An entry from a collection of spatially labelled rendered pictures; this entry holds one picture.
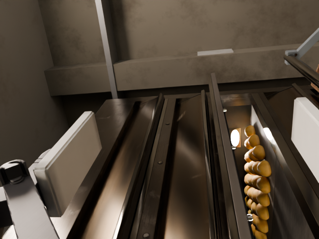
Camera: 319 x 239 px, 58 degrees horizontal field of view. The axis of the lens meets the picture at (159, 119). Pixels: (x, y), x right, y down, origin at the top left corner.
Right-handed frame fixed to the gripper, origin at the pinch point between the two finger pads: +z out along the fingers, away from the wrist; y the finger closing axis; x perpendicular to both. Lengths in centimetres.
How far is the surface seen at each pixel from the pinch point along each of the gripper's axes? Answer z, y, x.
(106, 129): 114, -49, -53
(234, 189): 45, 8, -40
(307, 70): 69, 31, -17
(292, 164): 77, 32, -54
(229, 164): 56, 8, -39
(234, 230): 32, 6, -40
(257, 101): 138, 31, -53
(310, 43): 88, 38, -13
